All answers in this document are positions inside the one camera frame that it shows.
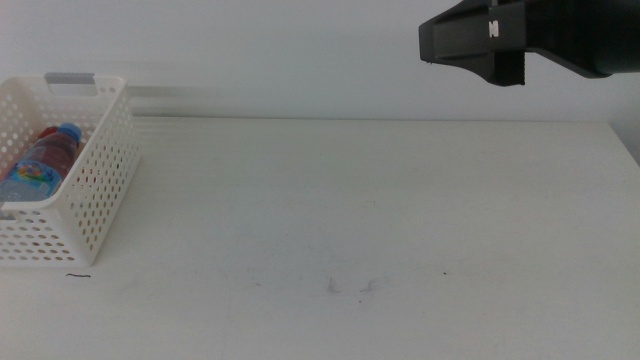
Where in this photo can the red cola can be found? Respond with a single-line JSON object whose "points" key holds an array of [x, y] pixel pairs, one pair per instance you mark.
{"points": [[48, 132]]}

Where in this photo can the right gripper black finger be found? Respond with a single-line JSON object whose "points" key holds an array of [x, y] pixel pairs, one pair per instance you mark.
{"points": [[507, 67]]}

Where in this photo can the clear water bottle blue cap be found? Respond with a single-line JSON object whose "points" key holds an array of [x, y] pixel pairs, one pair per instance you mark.
{"points": [[35, 175]]}

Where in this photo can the white perforated plastic basket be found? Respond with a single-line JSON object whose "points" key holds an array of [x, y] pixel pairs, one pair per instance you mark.
{"points": [[25, 209]]}

